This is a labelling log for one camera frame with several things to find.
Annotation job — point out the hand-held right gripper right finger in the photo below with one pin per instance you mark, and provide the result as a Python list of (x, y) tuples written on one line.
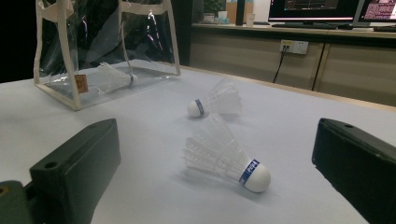
[(358, 165)]

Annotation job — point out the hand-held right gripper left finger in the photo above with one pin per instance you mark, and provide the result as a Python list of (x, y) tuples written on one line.
[(77, 168)]

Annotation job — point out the clear bag with beige trim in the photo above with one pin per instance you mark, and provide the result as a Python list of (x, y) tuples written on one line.
[(70, 77)]

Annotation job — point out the white feather shuttlecock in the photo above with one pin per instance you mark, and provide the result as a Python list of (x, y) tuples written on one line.
[(115, 79), (194, 109), (257, 179)]

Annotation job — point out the white table mat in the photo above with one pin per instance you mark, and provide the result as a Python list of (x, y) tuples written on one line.
[(155, 199)]

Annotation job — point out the beige wooden cabinet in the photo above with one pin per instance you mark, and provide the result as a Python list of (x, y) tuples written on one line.
[(358, 71)]

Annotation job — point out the long black keyboard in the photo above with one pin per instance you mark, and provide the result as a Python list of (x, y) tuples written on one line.
[(311, 26)]

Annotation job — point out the computer monitor with pink screen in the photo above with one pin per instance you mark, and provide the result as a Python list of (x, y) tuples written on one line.
[(379, 11)]

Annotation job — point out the wide computer monitor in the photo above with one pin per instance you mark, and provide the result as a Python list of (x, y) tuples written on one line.
[(311, 7)]

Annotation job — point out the pale paper cup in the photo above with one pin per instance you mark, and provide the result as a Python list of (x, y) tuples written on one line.
[(250, 19)]

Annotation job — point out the tall black column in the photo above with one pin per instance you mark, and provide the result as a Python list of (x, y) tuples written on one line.
[(240, 12)]

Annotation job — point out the brown cardboard box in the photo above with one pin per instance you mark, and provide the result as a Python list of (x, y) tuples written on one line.
[(231, 11)]

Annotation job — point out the white cup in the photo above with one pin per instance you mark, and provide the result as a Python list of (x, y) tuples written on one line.
[(222, 17)]

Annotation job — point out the potted green plant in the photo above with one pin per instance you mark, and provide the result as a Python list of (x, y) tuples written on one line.
[(211, 9)]

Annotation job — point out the white wall socket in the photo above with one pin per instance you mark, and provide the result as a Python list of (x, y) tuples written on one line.
[(299, 47)]

